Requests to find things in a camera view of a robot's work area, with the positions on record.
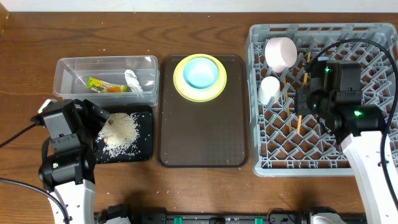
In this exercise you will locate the light blue saucer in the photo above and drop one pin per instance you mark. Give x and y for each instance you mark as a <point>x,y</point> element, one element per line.
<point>200,73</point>

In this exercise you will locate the black plastic tray bin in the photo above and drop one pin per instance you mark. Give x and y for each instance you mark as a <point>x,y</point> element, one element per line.
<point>144,142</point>

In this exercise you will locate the yellow green snack wrapper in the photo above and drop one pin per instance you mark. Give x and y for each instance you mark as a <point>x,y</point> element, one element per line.
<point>100,86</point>

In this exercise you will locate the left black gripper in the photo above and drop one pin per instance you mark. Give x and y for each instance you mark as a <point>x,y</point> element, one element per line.
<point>83,116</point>

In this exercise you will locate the white tissue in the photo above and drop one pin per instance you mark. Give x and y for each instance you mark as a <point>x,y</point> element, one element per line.
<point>133,83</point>

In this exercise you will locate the yellow plate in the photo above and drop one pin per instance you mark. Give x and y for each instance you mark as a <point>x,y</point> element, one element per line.
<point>194,94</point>

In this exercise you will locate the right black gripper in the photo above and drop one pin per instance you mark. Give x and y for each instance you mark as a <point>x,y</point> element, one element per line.
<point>301,107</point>

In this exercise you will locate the white bowl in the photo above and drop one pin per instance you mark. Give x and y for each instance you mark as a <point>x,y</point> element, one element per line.
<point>280,53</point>

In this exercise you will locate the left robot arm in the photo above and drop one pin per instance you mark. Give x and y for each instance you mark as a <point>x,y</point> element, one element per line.
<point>68,157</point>

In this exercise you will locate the grey dishwasher rack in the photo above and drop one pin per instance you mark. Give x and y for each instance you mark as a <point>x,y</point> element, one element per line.
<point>313,152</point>

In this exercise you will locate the rice pile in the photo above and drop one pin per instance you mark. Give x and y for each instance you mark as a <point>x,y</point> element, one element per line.
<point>120,134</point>

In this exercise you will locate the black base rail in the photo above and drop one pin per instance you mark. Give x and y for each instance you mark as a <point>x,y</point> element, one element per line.
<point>123,214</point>

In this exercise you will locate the dark brown serving tray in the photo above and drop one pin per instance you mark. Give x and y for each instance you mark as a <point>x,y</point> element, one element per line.
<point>207,134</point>

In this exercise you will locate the pale green cup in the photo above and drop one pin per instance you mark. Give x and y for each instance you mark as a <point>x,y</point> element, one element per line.
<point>268,89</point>

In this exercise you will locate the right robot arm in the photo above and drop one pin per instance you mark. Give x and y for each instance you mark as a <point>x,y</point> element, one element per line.
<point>376,176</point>

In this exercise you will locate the clear plastic bin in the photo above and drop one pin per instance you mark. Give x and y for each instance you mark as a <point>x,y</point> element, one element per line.
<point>72,74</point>

